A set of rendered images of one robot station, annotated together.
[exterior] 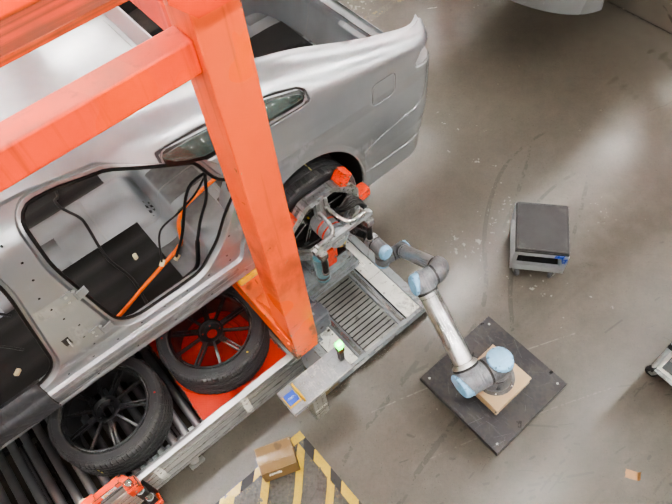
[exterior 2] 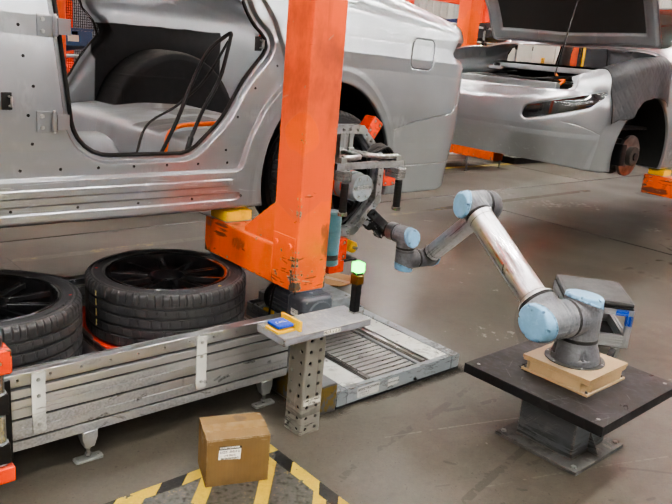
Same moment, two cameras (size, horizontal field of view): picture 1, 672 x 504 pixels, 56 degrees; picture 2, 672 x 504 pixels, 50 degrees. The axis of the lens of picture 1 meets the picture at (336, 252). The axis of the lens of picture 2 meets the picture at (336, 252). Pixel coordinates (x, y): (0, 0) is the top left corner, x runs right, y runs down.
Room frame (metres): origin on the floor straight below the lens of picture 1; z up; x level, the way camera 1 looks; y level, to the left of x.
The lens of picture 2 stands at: (-1.20, 0.53, 1.46)
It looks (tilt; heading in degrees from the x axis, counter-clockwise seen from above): 16 degrees down; 352
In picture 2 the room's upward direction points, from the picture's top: 5 degrees clockwise
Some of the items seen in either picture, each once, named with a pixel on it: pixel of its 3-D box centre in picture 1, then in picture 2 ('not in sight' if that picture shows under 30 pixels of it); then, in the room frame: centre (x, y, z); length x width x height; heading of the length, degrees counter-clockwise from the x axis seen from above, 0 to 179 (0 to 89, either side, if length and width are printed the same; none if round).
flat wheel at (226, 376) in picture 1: (213, 337); (167, 295); (1.73, 0.81, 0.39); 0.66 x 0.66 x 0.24
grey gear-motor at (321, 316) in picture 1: (302, 310); (290, 314); (1.90, 0.27, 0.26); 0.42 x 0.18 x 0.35; 34
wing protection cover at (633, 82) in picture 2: not in sight; (632, 88); (4.00, -2.36, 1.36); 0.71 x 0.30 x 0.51; 124
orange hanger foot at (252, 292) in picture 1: (260, 290); (252, 224); (1.84, 0.46, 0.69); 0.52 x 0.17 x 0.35; 34
